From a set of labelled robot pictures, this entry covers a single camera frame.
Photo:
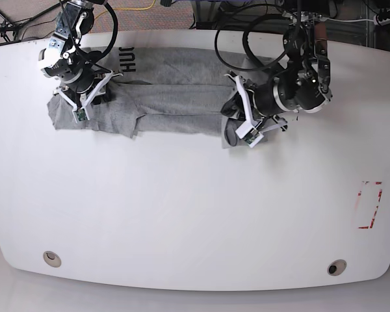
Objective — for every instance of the red tape rectangle marking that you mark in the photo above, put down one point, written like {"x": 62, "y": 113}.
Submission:
{"x": 367, "y": 205}

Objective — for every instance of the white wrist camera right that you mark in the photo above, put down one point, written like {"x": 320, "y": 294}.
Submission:
{"x": 80, "y": 115}

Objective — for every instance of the white power strip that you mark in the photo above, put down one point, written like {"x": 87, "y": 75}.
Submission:
{"x": 383, "y": 17}

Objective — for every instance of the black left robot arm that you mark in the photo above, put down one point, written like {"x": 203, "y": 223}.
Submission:
{"x": 304, "y": 85}

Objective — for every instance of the left table cable grommet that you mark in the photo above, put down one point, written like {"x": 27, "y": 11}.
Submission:
{"x": 52, "y": 259}

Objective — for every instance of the metal equipment frame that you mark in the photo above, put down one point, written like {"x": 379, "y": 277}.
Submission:
{"x": 206, "y": 14}

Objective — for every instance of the black tripod stand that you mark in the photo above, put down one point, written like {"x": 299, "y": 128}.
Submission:
{"x": 9, "y": 29}

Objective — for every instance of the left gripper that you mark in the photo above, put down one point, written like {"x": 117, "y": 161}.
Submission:
{"x": 254, "y": 103}

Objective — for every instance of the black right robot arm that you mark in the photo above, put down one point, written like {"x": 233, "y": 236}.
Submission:
{"x": 63, "y": 58}

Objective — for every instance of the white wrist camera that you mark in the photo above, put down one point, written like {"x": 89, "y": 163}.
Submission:
{"x": 249, "y": 135}
{"x": 80, "y": 115}

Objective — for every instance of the table cable grommet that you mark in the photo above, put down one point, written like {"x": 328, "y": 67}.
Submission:
{"x": 337, "y": 267}
{"x": 52, "y": 259}

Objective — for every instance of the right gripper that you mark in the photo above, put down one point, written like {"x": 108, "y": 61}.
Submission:
{"x": 92, "y": 87}

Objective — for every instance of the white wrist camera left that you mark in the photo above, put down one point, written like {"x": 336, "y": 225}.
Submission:
{"x": 249, "y": 135}

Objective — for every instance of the right table cable grommet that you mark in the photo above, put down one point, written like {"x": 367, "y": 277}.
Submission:
{"x": 337, "y": 267}

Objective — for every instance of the grey T-shirt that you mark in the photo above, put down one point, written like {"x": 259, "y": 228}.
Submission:
{"x": 170, "y": 89}

